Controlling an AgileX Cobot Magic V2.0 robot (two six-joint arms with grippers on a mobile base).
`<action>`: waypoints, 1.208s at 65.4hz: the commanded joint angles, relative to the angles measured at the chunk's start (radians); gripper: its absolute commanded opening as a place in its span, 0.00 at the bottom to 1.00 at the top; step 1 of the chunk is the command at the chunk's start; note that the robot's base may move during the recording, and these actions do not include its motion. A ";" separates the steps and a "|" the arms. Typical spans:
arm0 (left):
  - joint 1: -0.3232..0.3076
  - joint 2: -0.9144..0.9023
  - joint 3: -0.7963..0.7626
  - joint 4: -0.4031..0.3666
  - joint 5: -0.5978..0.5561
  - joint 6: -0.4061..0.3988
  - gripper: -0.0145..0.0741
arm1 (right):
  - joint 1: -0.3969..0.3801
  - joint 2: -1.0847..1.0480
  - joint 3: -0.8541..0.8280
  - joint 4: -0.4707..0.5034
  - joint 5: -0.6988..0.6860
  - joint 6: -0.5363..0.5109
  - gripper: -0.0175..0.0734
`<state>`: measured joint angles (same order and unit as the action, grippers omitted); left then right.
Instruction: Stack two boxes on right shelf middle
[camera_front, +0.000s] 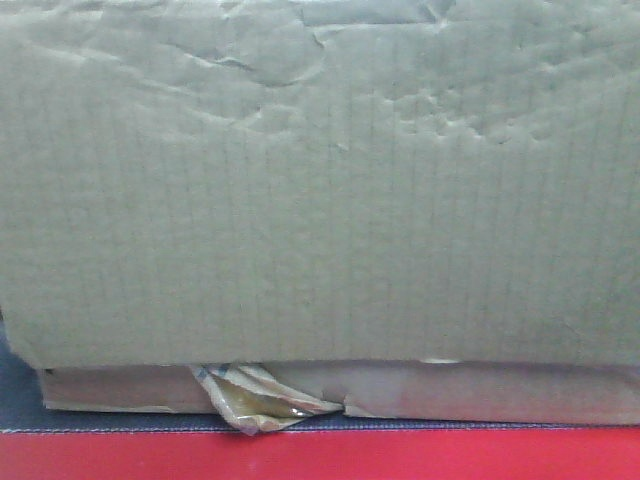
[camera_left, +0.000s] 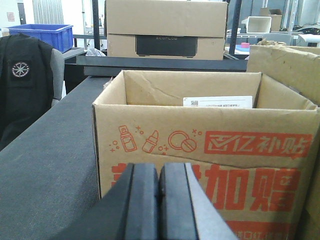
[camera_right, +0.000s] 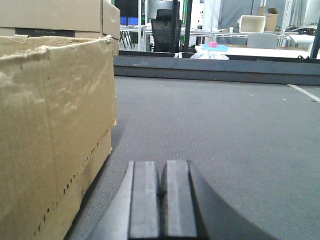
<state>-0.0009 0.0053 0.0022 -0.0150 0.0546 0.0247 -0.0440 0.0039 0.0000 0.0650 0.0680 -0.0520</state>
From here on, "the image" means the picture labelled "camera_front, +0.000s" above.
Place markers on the red box with dark edge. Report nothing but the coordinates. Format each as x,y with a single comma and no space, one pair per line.
41,444

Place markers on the brown cardboard box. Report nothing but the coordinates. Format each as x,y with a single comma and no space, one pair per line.
417,209

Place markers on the crumpled packing tape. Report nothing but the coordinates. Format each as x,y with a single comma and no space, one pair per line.
253,401

